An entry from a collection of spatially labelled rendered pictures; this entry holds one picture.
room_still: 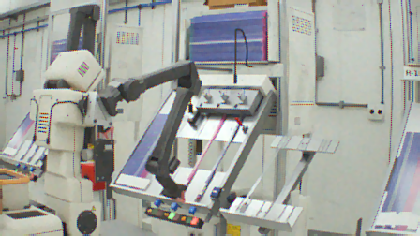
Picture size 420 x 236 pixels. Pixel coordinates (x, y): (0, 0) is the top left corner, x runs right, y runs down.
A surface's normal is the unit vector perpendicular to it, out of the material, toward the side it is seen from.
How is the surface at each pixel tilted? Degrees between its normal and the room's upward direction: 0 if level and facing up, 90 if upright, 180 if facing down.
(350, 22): 90
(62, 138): 90
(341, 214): 90
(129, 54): 90
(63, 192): 82
